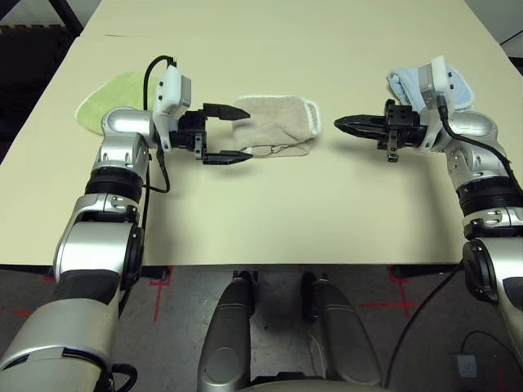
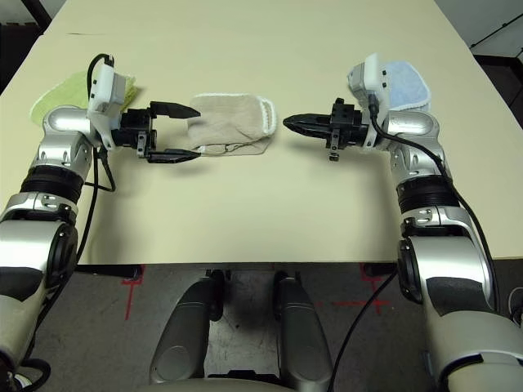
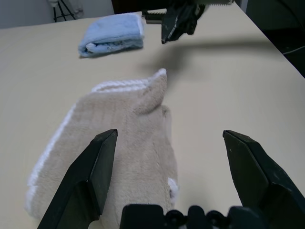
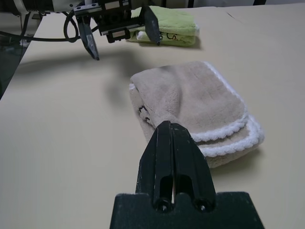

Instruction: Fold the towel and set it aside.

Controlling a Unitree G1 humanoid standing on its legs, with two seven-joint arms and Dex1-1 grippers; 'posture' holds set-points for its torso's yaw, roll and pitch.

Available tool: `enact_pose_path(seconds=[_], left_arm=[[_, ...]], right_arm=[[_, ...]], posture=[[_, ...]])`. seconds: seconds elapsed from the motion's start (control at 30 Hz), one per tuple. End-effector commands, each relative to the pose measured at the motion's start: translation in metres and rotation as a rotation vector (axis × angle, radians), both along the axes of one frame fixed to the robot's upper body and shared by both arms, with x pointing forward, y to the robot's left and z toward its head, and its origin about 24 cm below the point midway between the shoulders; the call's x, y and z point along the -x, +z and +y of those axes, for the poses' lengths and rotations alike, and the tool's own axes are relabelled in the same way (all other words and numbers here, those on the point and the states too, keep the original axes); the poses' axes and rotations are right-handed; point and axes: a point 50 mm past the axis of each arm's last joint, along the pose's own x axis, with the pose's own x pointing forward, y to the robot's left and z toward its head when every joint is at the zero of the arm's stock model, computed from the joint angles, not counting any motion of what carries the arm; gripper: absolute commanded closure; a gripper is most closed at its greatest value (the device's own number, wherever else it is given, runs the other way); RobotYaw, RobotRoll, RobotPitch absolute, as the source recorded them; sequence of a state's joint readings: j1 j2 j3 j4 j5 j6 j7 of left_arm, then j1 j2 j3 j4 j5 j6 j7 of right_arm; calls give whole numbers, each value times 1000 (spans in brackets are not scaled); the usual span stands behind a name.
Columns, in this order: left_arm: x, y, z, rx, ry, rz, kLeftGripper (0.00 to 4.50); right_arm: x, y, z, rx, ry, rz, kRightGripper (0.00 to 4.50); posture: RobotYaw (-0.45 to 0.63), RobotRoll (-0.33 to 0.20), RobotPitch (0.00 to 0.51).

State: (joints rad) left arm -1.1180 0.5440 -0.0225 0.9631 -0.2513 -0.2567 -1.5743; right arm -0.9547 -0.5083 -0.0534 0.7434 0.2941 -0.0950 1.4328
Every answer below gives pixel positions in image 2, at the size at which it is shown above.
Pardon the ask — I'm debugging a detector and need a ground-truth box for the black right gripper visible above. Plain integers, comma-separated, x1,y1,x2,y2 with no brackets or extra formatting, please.
282,97,373,163

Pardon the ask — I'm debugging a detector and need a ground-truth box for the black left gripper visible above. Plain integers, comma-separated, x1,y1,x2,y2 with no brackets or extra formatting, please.
113,100,201,164

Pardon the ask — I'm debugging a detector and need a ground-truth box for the beige towel with white trim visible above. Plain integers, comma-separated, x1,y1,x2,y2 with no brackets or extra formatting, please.
186,92,277,157

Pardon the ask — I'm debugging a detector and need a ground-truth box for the light blue folded towel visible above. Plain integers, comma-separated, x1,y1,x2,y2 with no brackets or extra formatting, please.
346,60,433,112

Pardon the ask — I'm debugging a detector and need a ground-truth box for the green folded towel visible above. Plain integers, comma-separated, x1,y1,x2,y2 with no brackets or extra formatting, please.
30,69,139,127

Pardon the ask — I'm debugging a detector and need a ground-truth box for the black table foot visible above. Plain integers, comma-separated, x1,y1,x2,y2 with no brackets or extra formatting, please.
75,264,143,282
363,261,400,277

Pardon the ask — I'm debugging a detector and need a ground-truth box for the black foam floor mat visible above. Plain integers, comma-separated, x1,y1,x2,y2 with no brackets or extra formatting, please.
0,22,44,95

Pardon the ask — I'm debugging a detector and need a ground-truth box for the grey robot left leg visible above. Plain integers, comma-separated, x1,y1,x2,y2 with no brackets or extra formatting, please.
149,269,225,385

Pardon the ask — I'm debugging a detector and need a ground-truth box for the grey robot leg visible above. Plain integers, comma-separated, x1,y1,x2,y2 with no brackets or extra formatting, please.
149,269,225,385
272,269,333,389

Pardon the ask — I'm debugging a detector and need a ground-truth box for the grey robot right leg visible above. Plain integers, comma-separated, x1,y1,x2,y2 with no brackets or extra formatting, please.
272,269,333,389

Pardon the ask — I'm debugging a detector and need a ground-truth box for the beige robot waist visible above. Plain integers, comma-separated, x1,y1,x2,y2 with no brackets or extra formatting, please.
134,377,328,392

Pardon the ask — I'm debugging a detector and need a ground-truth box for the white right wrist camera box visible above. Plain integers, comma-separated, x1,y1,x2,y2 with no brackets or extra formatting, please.
351,52,394,148

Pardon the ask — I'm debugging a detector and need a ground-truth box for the black left wrist camera cable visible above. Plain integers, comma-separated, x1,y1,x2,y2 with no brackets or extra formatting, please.
16,52,118,360

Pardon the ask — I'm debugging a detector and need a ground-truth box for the black metal table frame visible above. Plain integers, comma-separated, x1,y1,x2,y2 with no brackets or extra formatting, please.
20,0,53,25

